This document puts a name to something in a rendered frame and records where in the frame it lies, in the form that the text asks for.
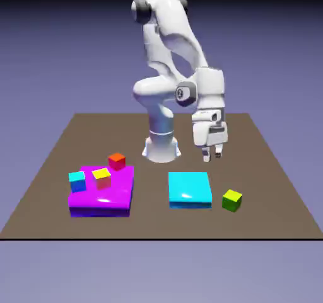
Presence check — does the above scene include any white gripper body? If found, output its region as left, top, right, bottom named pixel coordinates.
left=192, top=121, right=228, bottom=149

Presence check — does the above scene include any small green cube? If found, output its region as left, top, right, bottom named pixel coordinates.
left=221, top=188, right=243, bottom=212

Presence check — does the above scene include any small red cube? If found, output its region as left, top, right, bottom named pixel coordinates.
left=107, top=152, right=126, bottom=171

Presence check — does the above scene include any small yellow cube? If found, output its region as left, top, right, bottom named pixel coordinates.
left=91, top=168, right=112, bottom=190

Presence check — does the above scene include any small blue cube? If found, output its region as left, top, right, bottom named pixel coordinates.
left=68, top=171, right=86, bottom=193

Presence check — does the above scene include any large cyan box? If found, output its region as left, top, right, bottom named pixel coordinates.
left=168, top=171, right=213, bottom=210

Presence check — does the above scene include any large magenta box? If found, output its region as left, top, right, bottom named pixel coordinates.
left=67, top=165, right=134, bottom=218

